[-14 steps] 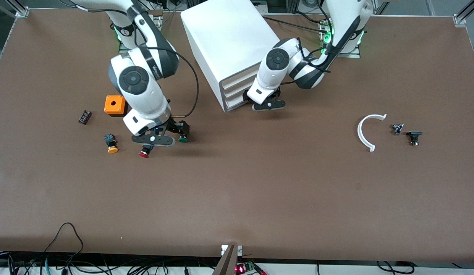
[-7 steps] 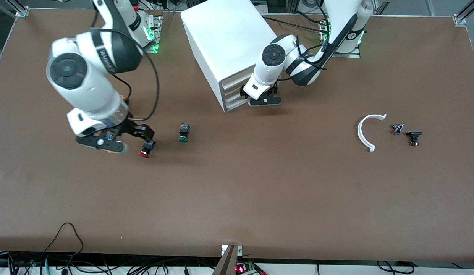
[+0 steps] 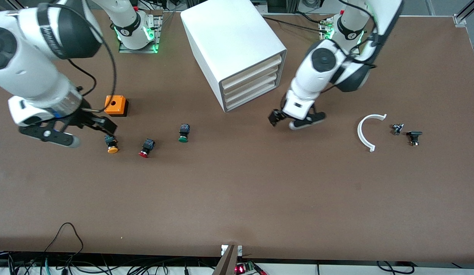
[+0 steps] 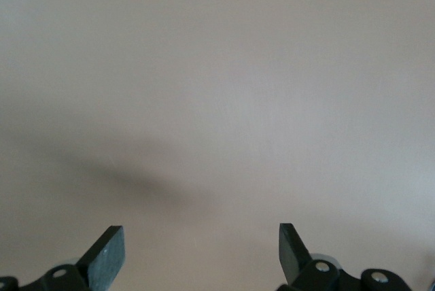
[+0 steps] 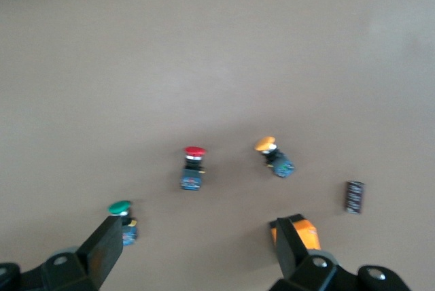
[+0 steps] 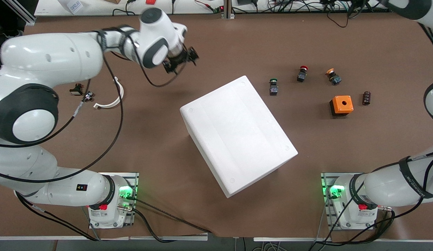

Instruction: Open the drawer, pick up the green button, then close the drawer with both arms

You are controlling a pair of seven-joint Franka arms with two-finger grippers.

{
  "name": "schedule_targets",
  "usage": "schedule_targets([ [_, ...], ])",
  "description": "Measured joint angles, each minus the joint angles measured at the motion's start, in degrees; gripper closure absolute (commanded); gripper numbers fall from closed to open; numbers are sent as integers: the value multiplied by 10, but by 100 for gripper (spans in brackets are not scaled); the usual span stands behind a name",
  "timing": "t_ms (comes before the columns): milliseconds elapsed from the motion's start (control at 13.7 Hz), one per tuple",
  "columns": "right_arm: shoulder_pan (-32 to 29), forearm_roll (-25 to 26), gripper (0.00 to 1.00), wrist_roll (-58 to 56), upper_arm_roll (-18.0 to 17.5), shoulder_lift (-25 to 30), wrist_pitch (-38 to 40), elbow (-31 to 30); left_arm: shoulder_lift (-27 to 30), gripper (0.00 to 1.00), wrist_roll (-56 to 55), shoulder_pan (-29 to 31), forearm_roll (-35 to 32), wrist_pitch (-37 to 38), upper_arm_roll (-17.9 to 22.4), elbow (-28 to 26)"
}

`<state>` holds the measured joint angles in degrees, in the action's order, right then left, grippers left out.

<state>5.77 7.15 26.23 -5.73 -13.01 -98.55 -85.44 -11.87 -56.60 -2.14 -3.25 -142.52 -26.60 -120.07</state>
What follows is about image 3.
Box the white plastic drawer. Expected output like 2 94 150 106
223 65 280 98
225 74 280 108
220 53 282 89

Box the orange button box with hole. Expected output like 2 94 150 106
104 95 129 117

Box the orange mushroom push button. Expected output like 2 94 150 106
105 134 119 154

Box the red mushroom push button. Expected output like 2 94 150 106
139 139 155 158

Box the white curved plastic arc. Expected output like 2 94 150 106
357 114 387 152

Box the circuit board with red display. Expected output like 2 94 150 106
235 261 267 275

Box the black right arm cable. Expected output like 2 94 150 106
67 0 118 112

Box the black cable to arm base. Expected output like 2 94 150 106
260 15 330 34

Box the white drawer cabinet grey frame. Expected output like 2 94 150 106
180 0 288 113

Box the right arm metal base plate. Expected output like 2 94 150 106
118 15 162 54

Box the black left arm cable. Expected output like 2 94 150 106
328 0 379 71

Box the looped thin black cable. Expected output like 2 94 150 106
44 223 84 264

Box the tangled black cable bundle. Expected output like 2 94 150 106
0 250 222 275

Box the grey metal camera bracket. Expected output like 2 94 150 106
212 244 243 275

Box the aluminium frame profile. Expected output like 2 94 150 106
453 0 474 26

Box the coiled black cable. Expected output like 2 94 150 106
376 260 417 275

